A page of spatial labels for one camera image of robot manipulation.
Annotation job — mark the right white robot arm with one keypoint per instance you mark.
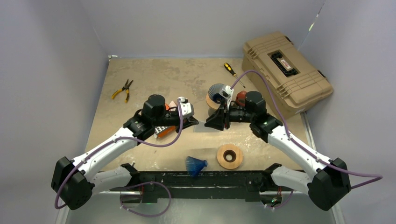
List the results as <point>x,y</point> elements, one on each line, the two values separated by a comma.
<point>323,180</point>

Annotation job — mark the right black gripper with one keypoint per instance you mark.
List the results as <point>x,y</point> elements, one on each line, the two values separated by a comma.
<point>217,120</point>

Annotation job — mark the yellow black screwdriver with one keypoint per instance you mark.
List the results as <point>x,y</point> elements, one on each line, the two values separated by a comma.
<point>232,72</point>

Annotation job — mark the red black coffee carafe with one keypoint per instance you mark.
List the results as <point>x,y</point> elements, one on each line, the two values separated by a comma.
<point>240,98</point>

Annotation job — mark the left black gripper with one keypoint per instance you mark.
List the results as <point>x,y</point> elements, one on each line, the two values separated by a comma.
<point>188,122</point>

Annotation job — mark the blue glass dripper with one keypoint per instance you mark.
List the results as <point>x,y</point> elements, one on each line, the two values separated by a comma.
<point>194,165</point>
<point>213,93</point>

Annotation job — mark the tan plastic tool case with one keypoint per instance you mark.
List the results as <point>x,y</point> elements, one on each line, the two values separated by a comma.
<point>287,81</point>

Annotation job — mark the yellow handled pliers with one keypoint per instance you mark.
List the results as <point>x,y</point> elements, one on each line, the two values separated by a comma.
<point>124,88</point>

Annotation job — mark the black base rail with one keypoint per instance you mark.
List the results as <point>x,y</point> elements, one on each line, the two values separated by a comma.
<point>247,185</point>

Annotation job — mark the orange coffee filter box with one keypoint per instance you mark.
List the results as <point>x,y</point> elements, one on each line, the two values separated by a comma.
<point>162,131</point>

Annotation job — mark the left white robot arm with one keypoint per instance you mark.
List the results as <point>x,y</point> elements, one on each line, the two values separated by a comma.
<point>76,180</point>

